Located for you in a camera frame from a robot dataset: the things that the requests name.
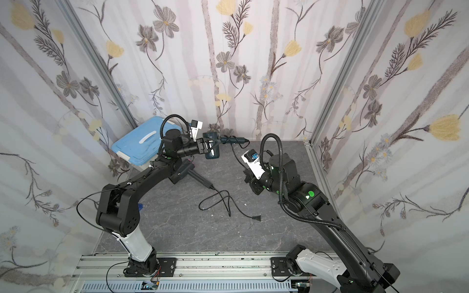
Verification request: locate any dark green hair dryer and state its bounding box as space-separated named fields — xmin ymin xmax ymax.
xmin=203 ymin=132 xmax=249 ymax=159

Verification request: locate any black hair dryer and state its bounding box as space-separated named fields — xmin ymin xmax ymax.
xmin=169 ymin=160 xmax=215 ymax=190

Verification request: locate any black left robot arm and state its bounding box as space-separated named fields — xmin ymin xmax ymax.
xmin=96 ymin=115 xmax=218 ymax=277

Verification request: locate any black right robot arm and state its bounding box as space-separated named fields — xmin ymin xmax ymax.
xmin=241 ymin=134 xmax=400 ymax=293

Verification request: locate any blue lid storage box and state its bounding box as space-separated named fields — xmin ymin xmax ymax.
xmin=111 ymin=117 xmax=164 ymax=167

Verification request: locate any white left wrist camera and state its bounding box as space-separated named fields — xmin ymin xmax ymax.
xmin=190 ymin=120 xmax=203 ymax=141

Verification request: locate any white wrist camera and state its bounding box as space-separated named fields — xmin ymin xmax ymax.
xmin=241 ymin=149 xmax=265 ymax=179
xmin=190 ymin=120 xmax=203 ymax=141

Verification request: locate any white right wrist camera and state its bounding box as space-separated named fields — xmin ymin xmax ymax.
xmin=241 ymin=149 xmax=265 ymax=179

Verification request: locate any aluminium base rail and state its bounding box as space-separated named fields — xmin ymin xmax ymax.
xmin=71 ymin=250 xmax=367 ymax=293

